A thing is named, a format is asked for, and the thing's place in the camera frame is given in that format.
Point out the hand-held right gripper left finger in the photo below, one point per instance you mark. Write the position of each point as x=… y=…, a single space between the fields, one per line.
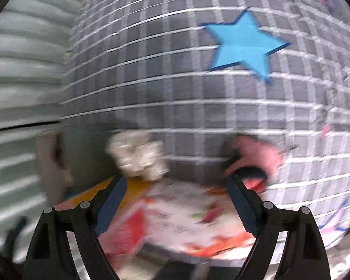
x=113 y=201

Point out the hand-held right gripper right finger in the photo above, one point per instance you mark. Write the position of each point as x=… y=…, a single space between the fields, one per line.
x=242 y=204

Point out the white spotted hair scrunchie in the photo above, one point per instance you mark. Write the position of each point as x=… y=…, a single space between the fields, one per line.
x=137 y=154

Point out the cartoon printed storage box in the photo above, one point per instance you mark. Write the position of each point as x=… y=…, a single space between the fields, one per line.
x=178 y=210

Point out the grey checked star bedsheet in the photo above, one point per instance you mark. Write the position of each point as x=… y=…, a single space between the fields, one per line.
x=163 y=78

